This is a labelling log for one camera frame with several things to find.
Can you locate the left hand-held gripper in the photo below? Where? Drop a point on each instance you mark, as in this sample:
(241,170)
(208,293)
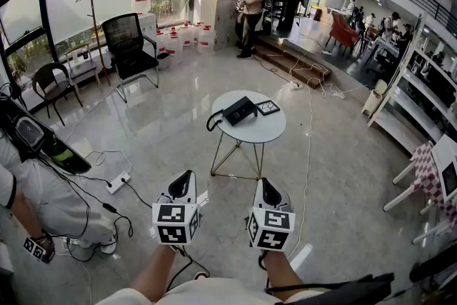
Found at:
(175,225)

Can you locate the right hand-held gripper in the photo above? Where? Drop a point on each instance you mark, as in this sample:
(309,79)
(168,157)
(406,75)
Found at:
(271,228)

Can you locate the person's left forearm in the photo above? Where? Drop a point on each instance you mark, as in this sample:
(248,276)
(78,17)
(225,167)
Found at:
(153,271)

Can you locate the person's right forearm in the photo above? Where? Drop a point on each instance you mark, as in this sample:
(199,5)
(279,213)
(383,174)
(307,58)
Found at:
(282,271)

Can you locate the black shoulder bag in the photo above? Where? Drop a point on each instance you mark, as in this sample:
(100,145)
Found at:
(357,287)

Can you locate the white power strip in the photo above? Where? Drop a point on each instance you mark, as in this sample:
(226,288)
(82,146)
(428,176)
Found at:
(339,95)
(118,183)
(326,53)
(295,85)

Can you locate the round white table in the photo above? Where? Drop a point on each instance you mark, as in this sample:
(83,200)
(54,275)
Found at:
(257,128)

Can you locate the person's white black shoe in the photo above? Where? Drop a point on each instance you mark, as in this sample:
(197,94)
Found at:
(201,275)

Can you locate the person's white shirt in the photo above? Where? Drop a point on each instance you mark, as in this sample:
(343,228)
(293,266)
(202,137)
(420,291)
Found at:
(214,293)

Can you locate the white legged table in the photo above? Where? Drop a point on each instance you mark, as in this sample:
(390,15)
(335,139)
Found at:
(399,199)

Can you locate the small white waste bin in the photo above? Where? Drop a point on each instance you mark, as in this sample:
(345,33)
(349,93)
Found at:
(163,62)

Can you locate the wooden step platform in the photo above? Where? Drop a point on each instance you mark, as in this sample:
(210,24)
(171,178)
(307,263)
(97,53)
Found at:
(285,60)

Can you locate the beige pedal bin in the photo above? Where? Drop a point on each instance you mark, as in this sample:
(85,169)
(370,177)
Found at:
(373,100)

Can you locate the white shelving rack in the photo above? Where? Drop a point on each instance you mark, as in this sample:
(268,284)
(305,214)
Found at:
(396,125)

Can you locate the group of red-label water bottles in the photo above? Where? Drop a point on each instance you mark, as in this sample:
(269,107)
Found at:
(185,39)

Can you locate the checkered tablecloth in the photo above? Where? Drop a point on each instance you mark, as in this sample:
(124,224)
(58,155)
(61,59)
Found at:
(426,171)

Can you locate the small white side table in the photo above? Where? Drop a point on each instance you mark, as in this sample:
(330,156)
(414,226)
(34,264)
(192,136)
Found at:
(82,66)

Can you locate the dark round chair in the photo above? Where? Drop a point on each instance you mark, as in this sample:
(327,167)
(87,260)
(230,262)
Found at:
(53,87)

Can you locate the black mesh office chair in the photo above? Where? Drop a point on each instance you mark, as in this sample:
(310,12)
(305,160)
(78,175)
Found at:
(123,35)

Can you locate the white water dispenser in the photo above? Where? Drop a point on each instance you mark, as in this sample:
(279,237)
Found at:
(148,26)

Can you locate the black cup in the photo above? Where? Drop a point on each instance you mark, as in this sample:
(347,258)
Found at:
(85,54)

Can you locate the white microwave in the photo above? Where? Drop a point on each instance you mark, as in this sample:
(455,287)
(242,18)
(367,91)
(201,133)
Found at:
(442,157)

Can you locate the orange armchair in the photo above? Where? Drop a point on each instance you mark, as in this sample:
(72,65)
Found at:
(342,30)

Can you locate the white cloth covered table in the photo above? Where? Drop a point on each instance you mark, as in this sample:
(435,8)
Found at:
(387,46)

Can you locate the large black framed window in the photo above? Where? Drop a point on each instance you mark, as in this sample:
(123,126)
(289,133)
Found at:
(45,10)

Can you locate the black picture frame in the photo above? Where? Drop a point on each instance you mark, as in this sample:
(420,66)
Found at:
(267,108)

